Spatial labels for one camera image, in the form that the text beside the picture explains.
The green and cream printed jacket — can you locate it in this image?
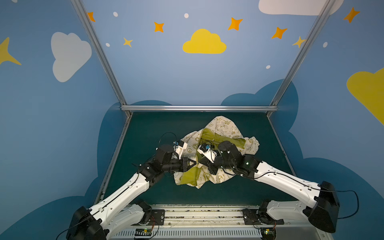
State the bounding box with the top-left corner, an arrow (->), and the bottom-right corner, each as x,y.
174,116 -> 260,189

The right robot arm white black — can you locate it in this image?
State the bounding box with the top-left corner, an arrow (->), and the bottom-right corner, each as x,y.
198,141 -> 341,233

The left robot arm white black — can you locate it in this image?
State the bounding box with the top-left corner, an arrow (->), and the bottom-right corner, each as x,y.
63,141 -> 196,240

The left small circuit board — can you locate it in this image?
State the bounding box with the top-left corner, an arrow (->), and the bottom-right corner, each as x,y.
134,228 -> 153,240

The small circuit board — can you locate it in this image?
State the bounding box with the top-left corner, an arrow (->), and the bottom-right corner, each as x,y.
260,229 -> 277,240
134,228 -> 153,240

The right small circuit board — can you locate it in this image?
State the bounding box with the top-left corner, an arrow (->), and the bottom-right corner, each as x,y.
260,229 -> 277,240

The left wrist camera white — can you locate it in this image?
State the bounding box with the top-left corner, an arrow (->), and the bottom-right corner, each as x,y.
174,140 -> 188,160

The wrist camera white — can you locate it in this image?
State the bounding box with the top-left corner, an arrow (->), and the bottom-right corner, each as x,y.
174,140 -> 188,160
198,143 -> 217,163

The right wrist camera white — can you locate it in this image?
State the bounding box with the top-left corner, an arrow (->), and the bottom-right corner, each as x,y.
198,143 -> 217,163

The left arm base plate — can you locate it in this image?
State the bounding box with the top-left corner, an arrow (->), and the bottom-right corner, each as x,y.
139,209 -> 165,226

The front aluminium mounting rail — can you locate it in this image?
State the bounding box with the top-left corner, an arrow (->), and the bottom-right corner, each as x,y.
112,205 -> 333,240

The rear aluminium frame bar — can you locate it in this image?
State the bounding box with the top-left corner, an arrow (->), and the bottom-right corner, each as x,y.
121,105 -> 278,112

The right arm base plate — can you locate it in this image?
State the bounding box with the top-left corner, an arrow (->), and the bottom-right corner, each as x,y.
242,209 -> 285,225

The right side table rail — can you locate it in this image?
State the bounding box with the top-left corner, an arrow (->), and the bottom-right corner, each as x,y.
267,116 -> 297,177

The table rail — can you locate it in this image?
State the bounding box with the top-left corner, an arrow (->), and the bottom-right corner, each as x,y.
267,116 -> 297,177
94,117 -> 132,204

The left side table rail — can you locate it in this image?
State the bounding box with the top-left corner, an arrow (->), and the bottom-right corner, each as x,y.
94,117 -> 132,204

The left aluminium frame post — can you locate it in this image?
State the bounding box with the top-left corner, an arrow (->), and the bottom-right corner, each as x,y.
71,0 -> 127,105

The aluminium frame post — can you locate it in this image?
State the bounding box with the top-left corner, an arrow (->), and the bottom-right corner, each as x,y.
71,0 -> 127,105
270,0 -> 336,108

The right aluminium frame post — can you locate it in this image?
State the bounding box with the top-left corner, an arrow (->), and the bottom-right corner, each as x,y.
270,0 -> 336,108

